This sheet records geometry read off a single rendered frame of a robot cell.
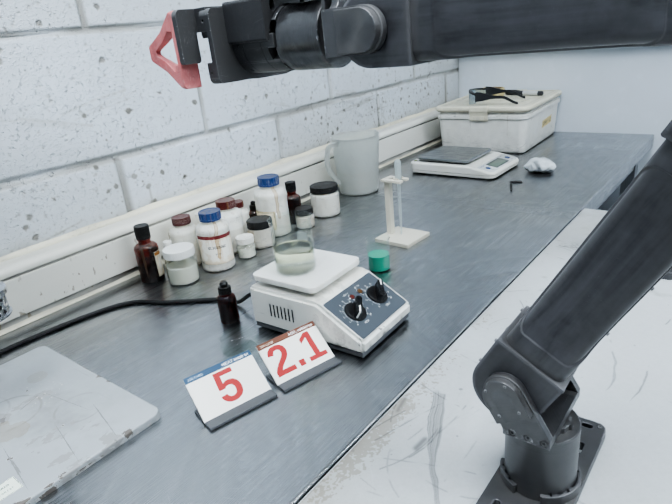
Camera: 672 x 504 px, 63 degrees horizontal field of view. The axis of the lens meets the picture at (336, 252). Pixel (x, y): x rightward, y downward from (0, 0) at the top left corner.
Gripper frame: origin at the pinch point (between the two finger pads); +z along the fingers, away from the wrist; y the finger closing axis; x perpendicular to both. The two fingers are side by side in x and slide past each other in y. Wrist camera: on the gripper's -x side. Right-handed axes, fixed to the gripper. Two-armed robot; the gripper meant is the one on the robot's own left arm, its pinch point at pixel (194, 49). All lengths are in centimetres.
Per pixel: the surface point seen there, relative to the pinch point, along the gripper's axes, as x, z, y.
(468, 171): 38, 13, -94
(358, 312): 34.6, -10.2, -10.7
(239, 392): 39.0, -3.8, 6.0
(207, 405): 38.8, -2.5, 9.9
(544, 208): 40, -13, -77
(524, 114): 28, 9, -124
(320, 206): 37, 31, -52
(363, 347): 38.5, -11.9, -8.8
